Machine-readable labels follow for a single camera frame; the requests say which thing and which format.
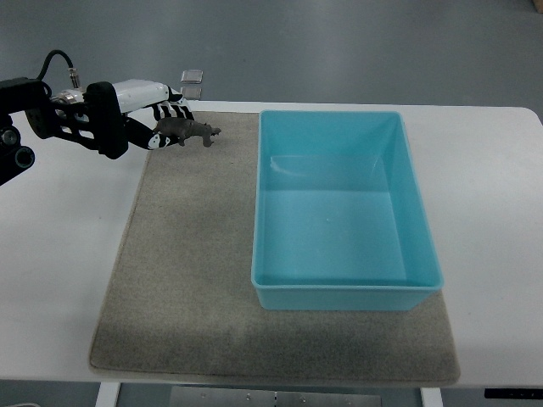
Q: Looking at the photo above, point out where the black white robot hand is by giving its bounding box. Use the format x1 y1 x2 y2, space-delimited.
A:
83 79 193 159

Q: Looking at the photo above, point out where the brown toy hippo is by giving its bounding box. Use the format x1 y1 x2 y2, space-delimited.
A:
154 117 221 148

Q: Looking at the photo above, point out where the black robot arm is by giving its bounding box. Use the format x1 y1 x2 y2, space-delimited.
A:
1 49 98 184

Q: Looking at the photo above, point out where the blue plastic box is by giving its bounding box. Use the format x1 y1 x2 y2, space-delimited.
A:
251 110 443 311

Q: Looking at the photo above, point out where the lower floor socket plate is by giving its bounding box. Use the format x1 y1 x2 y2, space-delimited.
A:
181 86 202 100

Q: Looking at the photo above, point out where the grey felt mat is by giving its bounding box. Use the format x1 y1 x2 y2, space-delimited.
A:
88 113 460 387

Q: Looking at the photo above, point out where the left white table leg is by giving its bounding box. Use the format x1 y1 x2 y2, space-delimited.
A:
94 382 121 407

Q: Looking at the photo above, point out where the white table leg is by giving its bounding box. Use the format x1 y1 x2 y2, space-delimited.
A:
94 382 121 407
420 387 444 407

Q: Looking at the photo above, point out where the metal table crossbar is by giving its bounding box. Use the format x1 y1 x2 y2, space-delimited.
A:
169 386 383 407

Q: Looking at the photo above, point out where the right white table leg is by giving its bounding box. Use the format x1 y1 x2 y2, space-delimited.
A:
420 387 444 407

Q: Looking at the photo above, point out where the black table control panel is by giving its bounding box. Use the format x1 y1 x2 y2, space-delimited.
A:
484 387 543 400

